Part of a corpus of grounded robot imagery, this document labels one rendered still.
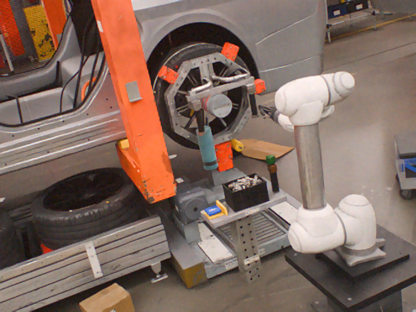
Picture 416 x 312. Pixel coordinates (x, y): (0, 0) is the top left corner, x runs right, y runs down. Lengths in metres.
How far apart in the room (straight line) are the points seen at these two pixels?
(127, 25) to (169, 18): 0.64
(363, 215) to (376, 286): 0.30
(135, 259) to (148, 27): 1.33
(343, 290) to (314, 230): 0.28
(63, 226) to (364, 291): 1.65
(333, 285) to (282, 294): 0.54
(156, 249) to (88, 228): 0.40
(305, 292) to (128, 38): 1.56
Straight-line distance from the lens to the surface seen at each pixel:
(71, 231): 3.16
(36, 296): 3.15
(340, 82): 2.22
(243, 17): 3.49
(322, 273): 2.55
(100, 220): 3.13
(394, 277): 2.51
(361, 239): 2.49
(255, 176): 2.88
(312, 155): 2.26
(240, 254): 2.98
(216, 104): 3.16
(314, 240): 2.36
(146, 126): 2.81
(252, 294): 2.99
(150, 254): 3.17
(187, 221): 3.25
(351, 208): 2.43
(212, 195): 3.55
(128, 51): 2.72
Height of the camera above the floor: 1.78
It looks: 21 degrees down
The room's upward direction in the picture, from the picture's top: 12 degrees counter-clockwise
